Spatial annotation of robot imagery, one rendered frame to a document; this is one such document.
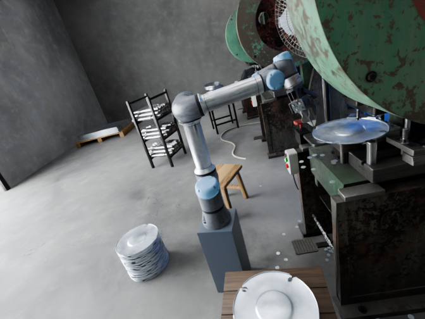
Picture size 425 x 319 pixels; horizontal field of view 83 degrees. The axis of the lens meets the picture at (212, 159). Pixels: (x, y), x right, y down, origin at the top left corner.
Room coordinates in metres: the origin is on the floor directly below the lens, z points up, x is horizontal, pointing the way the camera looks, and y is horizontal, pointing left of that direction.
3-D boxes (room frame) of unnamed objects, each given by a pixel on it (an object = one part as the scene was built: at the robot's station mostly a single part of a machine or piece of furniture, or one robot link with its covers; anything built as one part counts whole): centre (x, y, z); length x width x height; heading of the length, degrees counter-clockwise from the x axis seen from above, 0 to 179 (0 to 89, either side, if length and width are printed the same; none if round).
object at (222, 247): (1.02, 0.06, 0.23); 0.18 x 0.18 x 0.45; 72
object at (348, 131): (0.95, -0.61, 0.78); 0.29 x 0.29 x 0.01
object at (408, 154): (0.76, -0.71, 0.76); 0.17 x 0.06 x 0.10; 173
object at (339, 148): (0.95, -0.56, 0.72); 0.25 x 0.14 x 0.14; 83
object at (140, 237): (1.33, 0.63, 0.24); 0.29 x 0.29 x 0.01
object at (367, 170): (0.93, -0.73, 0.68); 0.45 x 0.30 x 0.06; 173
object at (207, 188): (1.03, 0.06, 0.62); 0.13 x 0.12 x 0.14; 177
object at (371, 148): (0.77, -0.58, 0.75); 0.03 x 0.03 x 0.10; 83
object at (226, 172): (1.74, -0.03, 0.16); 0.34 x 0.24 x 0.34; 144
